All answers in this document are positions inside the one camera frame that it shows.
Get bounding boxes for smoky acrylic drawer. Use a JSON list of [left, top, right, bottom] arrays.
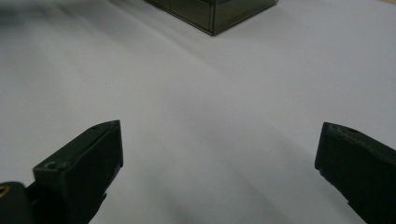
[[145, 0, 214, 35]]

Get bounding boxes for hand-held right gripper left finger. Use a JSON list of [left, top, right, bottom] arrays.
[[26, 119, 124, 224]]

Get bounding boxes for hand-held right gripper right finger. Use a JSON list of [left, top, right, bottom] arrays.
[[315, 121, 396, 224]]

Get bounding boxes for smoky acrylic drawer box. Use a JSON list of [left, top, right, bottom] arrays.
[[144, 0, 279, 36]]

